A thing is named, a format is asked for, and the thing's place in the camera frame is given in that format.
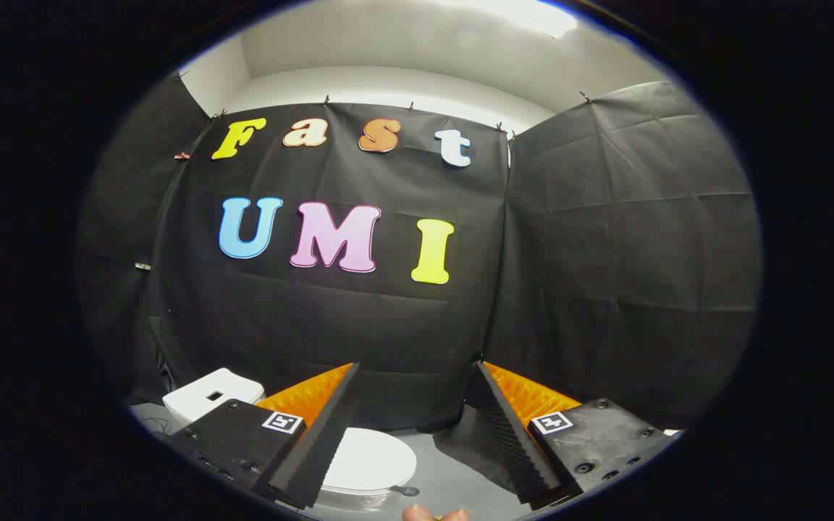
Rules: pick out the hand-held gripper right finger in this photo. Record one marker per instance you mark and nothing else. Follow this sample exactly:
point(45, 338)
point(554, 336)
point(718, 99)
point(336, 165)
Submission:
point(507, 427)

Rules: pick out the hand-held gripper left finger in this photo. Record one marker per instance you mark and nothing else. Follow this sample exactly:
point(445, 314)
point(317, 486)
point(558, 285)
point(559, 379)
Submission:
point(330, 427)

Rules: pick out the white toilet lid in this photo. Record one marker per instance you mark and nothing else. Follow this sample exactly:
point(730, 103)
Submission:
point(377, 456)

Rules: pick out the white toilet tank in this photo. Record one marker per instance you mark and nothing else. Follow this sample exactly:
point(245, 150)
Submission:
point(185, 405)

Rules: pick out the black backdrop cloth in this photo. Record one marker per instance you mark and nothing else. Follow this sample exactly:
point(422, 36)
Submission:
point(388, 325)

